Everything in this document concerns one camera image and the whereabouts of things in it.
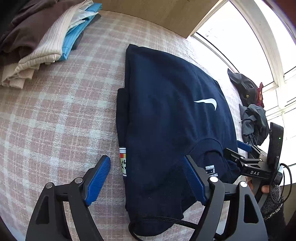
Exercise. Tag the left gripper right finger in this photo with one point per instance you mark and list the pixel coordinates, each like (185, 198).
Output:
(198, 180)

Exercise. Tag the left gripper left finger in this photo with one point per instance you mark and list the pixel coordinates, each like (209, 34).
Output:
(94, 180)

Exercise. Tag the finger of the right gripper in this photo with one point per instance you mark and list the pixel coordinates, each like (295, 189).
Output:
(244, 146)

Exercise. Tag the navy blue t-shirt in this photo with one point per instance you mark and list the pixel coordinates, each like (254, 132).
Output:
(169, 109)

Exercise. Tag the right hand grey glove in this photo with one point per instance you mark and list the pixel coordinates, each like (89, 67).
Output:
(272, 206)

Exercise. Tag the dark grey jacket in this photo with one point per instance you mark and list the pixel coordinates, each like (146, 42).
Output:
(255, 128)

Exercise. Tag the dark red garment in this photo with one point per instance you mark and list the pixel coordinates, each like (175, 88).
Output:
(259, 96)

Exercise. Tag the black garment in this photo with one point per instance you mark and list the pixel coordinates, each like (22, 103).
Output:
(247, 89)

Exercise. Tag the pink plaid table cloth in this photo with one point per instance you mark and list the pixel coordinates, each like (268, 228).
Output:
(63, 120)

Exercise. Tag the cream ribbed folded garment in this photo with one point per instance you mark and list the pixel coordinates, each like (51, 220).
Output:
(48, 50)

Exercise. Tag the wooden board panel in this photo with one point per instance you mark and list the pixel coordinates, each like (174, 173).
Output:
(182, 17)

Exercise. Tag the light blue folded shirt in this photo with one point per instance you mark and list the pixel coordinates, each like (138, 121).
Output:
(73, 33)

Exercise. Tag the dark grey folded garment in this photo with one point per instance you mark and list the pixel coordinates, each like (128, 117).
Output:
(79, 38)

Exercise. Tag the white folded shirt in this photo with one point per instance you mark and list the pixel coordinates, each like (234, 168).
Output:
(80, 16)

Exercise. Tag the brown folded garment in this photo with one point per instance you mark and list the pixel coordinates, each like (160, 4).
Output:
(28, 26)

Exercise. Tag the right wrist camera unit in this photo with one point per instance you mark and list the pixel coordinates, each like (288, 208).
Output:
(275, 145)

